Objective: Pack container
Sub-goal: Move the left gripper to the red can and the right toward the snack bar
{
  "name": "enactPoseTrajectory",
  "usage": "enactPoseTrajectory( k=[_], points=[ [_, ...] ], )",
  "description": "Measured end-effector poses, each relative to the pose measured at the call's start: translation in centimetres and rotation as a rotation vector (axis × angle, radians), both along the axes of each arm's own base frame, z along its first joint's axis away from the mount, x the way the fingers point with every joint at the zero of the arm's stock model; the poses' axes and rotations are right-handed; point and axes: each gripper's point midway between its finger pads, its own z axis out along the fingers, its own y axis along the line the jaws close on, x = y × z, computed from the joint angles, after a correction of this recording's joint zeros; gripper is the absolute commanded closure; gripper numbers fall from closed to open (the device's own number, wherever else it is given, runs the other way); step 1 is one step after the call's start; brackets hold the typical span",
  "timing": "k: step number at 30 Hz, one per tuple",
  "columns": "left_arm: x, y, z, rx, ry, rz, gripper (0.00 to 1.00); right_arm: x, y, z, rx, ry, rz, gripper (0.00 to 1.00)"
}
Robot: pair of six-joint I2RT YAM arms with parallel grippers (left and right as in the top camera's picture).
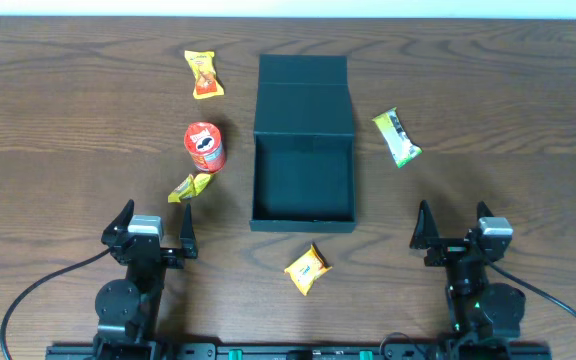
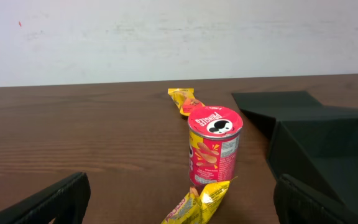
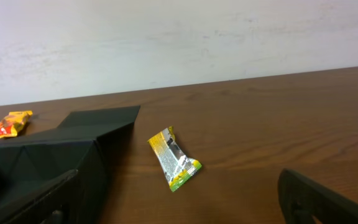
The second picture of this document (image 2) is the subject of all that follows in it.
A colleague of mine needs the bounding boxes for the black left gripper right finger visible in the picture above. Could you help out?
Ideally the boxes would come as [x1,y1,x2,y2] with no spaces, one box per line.
[273,174,358,224]

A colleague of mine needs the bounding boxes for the yellow orange snack packet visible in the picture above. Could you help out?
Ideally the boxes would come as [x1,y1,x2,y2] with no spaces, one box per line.
[168,88,204,116]

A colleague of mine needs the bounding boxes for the red Pringles can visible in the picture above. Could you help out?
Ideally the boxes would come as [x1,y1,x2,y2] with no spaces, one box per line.
[188,106,243,185]

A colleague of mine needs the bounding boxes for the black open gift box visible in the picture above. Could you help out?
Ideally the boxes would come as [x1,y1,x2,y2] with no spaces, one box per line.
[233,91,358,214]

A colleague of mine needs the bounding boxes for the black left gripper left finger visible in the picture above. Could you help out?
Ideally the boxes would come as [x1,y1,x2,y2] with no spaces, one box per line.
[0,172,91,224]

